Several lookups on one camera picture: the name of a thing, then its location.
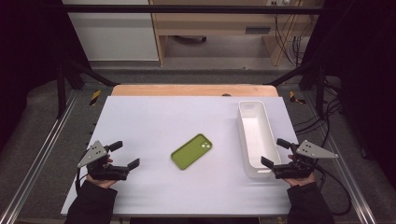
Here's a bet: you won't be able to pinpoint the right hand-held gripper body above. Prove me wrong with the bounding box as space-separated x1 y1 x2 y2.
273 139 339 180

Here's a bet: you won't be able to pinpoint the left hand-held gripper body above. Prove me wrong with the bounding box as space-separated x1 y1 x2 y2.
77 140 130 182

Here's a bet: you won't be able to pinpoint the white plastic bin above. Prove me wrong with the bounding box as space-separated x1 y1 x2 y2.
237 100 283 179

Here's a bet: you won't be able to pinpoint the green phone case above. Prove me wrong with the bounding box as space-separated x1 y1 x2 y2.
170 133 214 171

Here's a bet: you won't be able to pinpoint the person's left hand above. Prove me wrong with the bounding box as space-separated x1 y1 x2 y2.
85 156 120 189

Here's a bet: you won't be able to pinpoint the person's right hand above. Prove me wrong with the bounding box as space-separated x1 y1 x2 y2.
284 154 318 188

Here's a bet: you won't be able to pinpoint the white table cover board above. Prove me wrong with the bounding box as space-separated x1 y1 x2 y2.
60 95 300 217

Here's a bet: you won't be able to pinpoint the wooden table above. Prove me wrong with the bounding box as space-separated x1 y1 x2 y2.
111 83 279 98

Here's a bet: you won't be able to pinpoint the white cabinet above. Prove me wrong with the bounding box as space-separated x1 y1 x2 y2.
61 0 160 63

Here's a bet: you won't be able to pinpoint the black curtain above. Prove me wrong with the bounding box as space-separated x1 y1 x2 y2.
301 0 396 181
0 0 92 150

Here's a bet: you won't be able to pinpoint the grey desk label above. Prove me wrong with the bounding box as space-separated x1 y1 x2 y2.
245 26 272 35

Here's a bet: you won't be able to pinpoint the wooden desk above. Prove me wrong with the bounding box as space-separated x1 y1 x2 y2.
148 0 316 67

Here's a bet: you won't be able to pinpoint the left hand-held gripper cable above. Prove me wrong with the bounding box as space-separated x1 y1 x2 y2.
75 167 90 191

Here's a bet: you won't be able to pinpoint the hand-held gripper cable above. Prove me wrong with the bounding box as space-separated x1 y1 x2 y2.
75 167 90 191
312 163 353 217

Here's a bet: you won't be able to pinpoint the aluminium floor rail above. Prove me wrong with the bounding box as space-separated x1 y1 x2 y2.
0 90 79 224
303 92 378 224

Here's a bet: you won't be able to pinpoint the right hand-held gripper cable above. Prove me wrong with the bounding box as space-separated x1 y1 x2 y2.
312 163 353 217

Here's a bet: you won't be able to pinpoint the black floor cables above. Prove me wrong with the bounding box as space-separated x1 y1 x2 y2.
293 78 344 147

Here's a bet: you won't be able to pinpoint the black frame strut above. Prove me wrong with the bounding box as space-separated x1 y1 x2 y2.
263 61 327 117
56 58 120 119

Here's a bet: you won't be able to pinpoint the bundle of hanging cables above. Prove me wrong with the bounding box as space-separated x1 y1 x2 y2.
274 14 307 67

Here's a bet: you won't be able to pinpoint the black frame crossbar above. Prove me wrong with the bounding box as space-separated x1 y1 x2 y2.
46 4 330 15

